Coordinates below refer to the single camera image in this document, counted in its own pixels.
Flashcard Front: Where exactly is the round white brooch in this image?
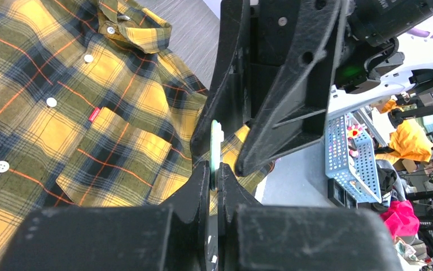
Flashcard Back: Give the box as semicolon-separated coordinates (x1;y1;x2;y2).
209;120;224;191

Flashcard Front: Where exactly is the yellow and pink clutter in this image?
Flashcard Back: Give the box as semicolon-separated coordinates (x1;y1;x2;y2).
375;118;433;238

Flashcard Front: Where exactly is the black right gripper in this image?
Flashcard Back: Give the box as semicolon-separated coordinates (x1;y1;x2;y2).
190;1;348;176

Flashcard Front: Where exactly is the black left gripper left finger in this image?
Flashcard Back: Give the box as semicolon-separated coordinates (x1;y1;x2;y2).
0;161;211;270

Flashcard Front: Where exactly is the blue perforated basket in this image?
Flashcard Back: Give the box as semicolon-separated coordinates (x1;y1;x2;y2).
325;113;382;203

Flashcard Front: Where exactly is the yellow plaid flannel shirt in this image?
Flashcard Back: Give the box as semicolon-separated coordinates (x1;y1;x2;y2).
0;0;275;271

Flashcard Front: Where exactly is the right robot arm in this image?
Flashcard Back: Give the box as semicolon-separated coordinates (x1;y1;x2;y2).
190;1;433;177

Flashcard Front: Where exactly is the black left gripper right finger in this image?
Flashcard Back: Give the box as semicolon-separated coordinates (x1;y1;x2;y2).
217;164;402;270

